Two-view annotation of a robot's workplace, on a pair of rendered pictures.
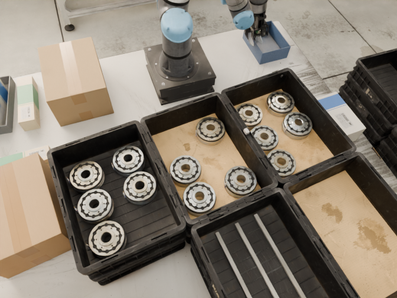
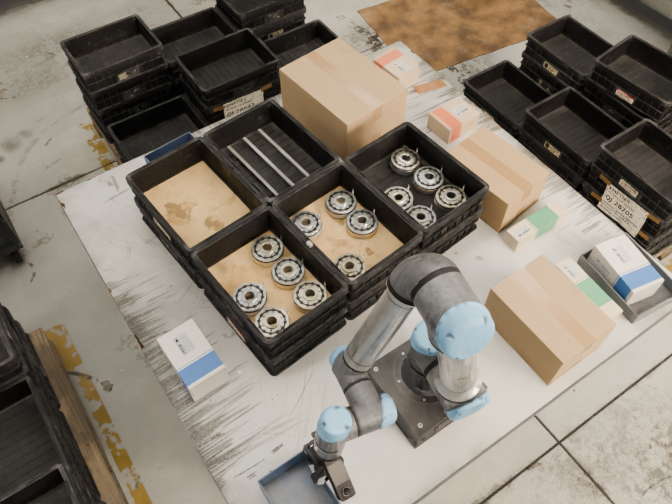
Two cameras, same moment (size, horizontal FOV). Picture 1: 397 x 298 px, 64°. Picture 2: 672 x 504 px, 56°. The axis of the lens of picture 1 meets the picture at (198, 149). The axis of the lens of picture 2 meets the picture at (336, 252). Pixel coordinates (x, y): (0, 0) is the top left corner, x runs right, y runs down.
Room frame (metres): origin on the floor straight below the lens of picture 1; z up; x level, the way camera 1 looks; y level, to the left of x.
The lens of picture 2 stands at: (1.70, -0.29, 2.50)
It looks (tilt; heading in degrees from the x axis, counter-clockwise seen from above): 55 degrees down; 169
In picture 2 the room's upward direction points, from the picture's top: straight up
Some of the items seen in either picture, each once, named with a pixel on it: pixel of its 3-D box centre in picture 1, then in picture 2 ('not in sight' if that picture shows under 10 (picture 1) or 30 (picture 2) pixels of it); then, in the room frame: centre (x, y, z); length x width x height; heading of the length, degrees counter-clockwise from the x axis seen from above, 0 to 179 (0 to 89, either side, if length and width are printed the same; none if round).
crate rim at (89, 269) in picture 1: (113, 188); (415, 175); (0.36, 0.24, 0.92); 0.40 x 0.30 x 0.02; 29
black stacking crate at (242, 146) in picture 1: (204, 159); (345, 231); (0.51, -0.02, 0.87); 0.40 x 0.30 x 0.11; 29
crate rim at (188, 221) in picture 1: (205, 152); (346, 221); (0.51, -0.02, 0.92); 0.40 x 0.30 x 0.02; 29
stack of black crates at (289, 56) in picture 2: not in sight; (302, 74); (-0.93, 0.04, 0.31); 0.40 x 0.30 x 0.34; 113
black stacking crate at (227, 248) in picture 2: (280, 129); (270, 281); (0.65, -0.29, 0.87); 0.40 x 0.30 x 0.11; 29
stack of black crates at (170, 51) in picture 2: not in sight; (197, 61); (-1.14, -0.48, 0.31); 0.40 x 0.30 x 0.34; 113
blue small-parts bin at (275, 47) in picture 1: (265, 42); (301, 499); (1.26, -0.29, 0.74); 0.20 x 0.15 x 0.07; 24
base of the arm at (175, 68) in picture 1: (176, 55); (428, 364); (1.00, 0.12, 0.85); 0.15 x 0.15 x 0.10
